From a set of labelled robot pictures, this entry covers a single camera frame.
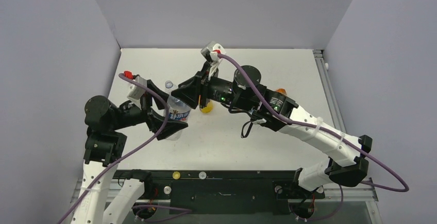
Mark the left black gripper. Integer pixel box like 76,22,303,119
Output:
111,79,188,137

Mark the Pepsi bottle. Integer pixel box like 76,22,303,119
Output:
165,80,178,95

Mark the clear water bottle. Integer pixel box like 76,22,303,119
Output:
167,96,191,123

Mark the yellow juice bottle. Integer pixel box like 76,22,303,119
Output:
200,101,214,114

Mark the yellow juice bottle cap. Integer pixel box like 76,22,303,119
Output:
172,171,181,180

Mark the white water bottle cap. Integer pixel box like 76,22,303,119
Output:
198,171,207,180

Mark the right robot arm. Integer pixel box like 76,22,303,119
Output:
171,63,372,197

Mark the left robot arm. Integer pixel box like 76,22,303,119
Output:
68,75,188,223

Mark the orange drink bottle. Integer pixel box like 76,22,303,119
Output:
276,88,287,95

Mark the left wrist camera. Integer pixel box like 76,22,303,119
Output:
123,71,147,109

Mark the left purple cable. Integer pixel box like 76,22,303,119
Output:
56,73,194,224

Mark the purple cable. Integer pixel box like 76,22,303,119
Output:
56,73,194,224
216,53,410,223

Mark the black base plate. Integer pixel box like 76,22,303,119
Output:
138,170,325,215

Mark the aluminium frame rail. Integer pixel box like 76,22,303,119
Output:
312,49,379,201

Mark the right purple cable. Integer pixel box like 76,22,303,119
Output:
216,53,410,223

